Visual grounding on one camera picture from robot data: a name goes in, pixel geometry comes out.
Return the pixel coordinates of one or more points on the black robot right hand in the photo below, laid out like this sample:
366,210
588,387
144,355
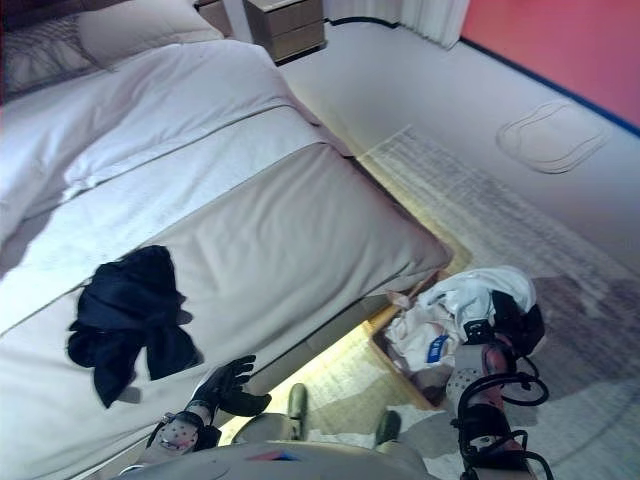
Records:
525,327

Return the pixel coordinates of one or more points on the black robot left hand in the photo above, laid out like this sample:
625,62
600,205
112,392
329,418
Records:
225,390

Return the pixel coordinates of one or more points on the white shirt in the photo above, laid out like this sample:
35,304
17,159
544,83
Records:
475,290

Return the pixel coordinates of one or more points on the black garment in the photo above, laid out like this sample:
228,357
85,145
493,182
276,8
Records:
130,310

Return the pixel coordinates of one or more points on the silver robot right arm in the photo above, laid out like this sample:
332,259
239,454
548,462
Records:
467,370

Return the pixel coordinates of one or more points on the beige upholstered bed base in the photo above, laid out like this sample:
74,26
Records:
310,350

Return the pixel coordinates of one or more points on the wooden laundry basket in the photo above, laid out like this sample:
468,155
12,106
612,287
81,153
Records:
395,365

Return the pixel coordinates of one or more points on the bed with beige cover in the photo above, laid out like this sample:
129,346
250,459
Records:
275,225

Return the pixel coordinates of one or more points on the white textured bed sheet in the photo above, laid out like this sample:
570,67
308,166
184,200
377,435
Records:
150,185

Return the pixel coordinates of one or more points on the grey robot left leg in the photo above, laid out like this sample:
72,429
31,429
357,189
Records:
298,405

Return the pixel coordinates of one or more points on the grey robot leg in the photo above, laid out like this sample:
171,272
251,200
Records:
298,405
387,425

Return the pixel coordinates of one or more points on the grey robot torso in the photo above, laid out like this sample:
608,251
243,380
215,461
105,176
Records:
250,465

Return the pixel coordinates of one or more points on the grey robot right leg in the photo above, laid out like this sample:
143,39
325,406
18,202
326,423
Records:
387,425

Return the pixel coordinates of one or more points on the white duvet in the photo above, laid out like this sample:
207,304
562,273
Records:
125,110

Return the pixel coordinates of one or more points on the wooden bedside table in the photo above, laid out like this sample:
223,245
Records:
290,30

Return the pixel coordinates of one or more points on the beige pillow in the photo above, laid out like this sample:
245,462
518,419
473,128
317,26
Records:
150,25

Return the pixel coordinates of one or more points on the patterned brown cushion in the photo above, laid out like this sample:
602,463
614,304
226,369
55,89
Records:
40,55

